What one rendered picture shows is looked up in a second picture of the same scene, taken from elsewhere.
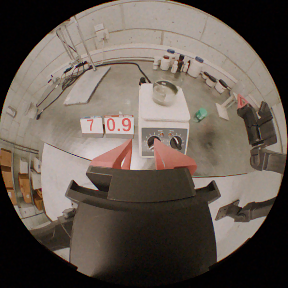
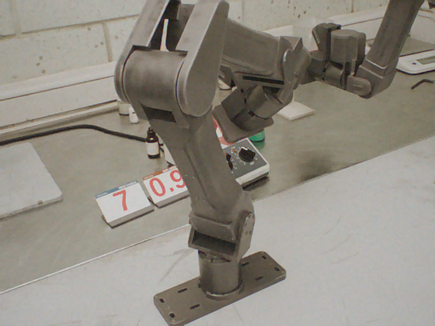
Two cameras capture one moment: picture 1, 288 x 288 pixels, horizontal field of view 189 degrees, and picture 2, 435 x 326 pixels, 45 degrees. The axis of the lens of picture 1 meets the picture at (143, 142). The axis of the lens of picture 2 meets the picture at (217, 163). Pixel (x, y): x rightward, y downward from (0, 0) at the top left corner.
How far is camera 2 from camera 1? 0.91 m
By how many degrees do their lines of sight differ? 51
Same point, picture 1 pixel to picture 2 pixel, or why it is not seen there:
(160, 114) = not seen: hidden behind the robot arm
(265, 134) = (340, 54)
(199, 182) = (325, 180)
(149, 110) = not seen: hidden behind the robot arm
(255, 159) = (357, 86)
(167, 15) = not seen: outside the picture
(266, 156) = (365, 65)
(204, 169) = (317, 169)
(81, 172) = (153, 258)
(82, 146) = (125, 234)
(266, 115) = (325, 39)
